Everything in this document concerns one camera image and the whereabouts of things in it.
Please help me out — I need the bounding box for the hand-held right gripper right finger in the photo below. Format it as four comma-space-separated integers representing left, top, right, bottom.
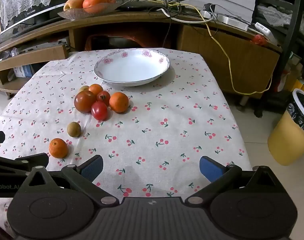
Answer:
184, 156, 288, 205

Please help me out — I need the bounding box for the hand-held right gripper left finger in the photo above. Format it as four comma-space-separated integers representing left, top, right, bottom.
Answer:
22, 155, 119, 207

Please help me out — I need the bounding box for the dimpled orange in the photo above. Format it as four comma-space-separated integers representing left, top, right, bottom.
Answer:
49, 138, 68, 159

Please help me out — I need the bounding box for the brown kiwi fruit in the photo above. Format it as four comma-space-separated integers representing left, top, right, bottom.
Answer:
67, 121, 82, 138

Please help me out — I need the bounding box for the bright red tomato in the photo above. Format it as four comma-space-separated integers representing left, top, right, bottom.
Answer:
91, 101, 109, 121

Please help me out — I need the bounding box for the large dark red tomato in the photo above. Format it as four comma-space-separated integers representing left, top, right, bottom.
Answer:
74, 90, 97, 113

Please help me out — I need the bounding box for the large orange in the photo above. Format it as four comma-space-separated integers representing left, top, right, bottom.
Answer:
109, 92, 130, 113

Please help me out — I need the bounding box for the small tomato with green stem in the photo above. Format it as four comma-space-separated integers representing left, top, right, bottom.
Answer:
96, 91, 111, 106

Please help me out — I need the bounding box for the small mandarin orange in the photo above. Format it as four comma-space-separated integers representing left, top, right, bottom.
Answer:
88, 84, 104, 96

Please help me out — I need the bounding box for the white floral plate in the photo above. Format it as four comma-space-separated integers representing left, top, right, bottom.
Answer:
94, 48, 171, 87

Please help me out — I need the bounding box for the cherry printed tablecloth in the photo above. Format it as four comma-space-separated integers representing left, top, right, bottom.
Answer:
0, 47, 252, 233

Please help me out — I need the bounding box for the white and blue box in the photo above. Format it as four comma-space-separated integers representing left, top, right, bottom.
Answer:
13, 64, 34, 78

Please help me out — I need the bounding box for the yellow trash bin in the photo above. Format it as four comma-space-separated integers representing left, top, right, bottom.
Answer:
268, 88, 304, 167

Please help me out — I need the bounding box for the black bin liner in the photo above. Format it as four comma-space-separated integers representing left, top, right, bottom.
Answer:
286, 90, 304, 140

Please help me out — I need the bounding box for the black television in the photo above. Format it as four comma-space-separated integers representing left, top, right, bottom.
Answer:
0, 0, 76, 36

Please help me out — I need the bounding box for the wooden television cabinet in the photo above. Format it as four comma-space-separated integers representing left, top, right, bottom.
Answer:
0, 7, 283, 98

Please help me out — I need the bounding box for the red crumpled bag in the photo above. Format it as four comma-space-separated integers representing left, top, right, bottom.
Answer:
253, 34, 267, 46

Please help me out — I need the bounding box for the glass fruit dish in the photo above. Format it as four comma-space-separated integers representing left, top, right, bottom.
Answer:
57, 1, 120, 20

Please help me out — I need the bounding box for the white labelled device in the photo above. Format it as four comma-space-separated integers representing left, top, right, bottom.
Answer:
254, 22, 278, 44

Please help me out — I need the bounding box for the white power strip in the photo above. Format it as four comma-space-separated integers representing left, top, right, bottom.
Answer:
200, 10, 250, 31

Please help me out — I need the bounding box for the yellow apple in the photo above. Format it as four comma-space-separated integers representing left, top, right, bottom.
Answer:
63, 0, 85, 11

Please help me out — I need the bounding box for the orange on glass dish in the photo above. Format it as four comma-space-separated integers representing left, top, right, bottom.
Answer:
82, 0, 112, 9

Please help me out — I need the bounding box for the black metal shelf rack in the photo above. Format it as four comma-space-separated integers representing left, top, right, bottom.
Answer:
251, 0, 304, 118

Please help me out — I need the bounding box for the yellow cable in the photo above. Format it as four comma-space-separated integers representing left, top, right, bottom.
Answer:
133, 0, 273, 96

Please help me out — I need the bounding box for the black cable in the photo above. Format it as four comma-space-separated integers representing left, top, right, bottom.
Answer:
164, 12, 173, 49

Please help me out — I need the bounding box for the white cable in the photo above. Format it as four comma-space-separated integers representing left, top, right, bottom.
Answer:
159, 7, 215, 23

